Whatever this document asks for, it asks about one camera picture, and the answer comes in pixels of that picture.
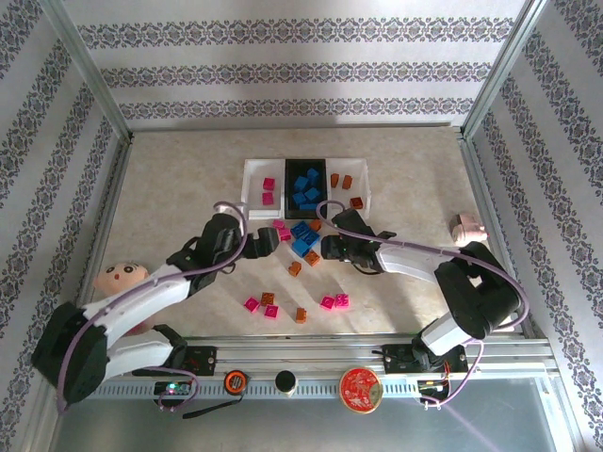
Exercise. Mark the perforated metal strip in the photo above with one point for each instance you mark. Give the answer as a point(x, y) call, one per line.
point(318, 390)

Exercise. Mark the blue lego brick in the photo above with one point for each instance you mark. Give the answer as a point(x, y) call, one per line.
point(300, 182)
point(313, 193)
point(300, 229)
point(297, 197)
point(311, 239)
point(313, 175)
point(300, 247)
point(308, 206)

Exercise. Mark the small pink plush toy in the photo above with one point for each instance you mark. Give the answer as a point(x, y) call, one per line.
point(464, 226)

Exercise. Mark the red round tin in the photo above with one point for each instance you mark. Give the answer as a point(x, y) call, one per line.
point(360, 390)

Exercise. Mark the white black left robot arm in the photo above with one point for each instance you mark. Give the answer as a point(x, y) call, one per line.
point(141, 294)

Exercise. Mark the long aluminium mounting rail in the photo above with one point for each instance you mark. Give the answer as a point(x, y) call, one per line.
point(301, 350)

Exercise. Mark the grey metal panel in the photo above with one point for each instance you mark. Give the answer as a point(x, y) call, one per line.
point(282, 433)

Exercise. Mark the aluminium frame post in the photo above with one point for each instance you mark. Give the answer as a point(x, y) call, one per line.
point(501, 70)
point(92, 80)

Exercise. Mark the white plastic container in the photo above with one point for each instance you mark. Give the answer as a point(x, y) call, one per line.
point(363, 181)
point(252, 188)

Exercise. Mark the orange lego brick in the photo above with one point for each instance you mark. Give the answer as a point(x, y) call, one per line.
point(295, 269)
point(312, 258)
point(356, 202)
point(301, 315)
point(347, 182)
point(334, 180)
point(315, 225)
point(267, 297)

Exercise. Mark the pink lego brick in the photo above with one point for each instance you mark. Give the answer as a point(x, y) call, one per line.
point(272, 311)
point(251, 304)
point(327, 302)
point(285, 234)
point(279, 224)
point(269, 183)
point(342, 300)
point(267, 198)

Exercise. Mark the plush doll with face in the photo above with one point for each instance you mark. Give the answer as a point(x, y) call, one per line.
point(120, 278)

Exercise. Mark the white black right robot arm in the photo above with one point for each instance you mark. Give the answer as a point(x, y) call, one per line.
point(414, 259)

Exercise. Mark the black round knob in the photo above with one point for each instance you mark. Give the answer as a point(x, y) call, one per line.
point(285, 380)

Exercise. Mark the aluminium side rail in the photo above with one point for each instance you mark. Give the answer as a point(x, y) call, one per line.
point(481, 188)
point(112, 188)

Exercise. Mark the orange black tape measure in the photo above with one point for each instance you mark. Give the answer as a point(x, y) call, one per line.
point(235, 381)

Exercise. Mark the black plastic container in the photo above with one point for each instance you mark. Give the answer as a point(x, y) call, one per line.
point(288, 188)

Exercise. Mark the circuit board with lights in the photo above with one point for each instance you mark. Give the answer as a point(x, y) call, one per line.
point(172, 389)

